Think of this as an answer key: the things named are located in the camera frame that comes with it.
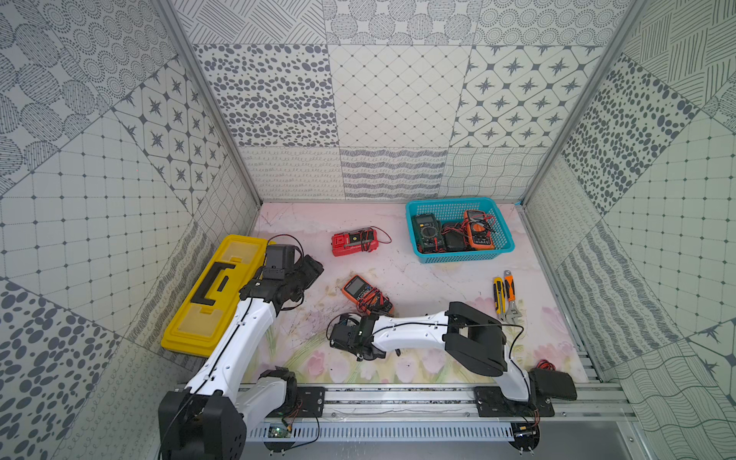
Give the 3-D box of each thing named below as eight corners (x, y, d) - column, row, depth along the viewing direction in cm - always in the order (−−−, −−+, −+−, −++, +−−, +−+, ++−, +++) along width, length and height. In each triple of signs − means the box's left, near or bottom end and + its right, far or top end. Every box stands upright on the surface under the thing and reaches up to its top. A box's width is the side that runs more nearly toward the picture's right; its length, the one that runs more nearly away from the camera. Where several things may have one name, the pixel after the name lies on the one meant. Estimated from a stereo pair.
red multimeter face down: (333, 257, 105) (331, 248, 101) (332, 241, 110) (330, 232, 106) (379, 251, 107) (379, 242, 103) (376, 236, 112) (376, 226, 108)
